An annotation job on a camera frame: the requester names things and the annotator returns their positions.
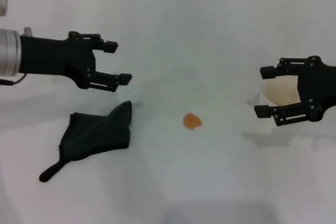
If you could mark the dark blue rag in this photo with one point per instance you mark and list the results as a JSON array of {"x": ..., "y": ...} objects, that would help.
[{"x": 97, "y": 134}]

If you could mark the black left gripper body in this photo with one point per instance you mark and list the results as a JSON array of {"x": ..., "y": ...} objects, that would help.
[{"x": 52, "y": 56}]

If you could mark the small silver wrist plug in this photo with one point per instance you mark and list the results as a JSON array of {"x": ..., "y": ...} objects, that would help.
[{"x": 27, "y": 31}]

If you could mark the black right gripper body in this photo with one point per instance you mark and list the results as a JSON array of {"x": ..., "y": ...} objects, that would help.
[{"x": 320, "y": 87}]

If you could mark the translucent white plastic cup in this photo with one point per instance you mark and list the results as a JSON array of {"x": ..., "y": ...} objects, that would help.
[{"x": 282, "y": 89}]

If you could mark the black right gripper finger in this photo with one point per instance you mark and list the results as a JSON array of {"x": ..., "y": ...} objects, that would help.
[
  {"x": 273, "y": 71},
  {"x": 265, "y": 110}
]

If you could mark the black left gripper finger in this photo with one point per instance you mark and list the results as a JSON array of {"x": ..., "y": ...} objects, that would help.
[
  {"x": 115, "y": 79},
  {"x": 110, "y": 46}
]

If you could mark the orange-brown liquid stain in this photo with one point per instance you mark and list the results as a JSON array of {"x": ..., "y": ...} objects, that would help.
[{"x": 192, "y": 121}]

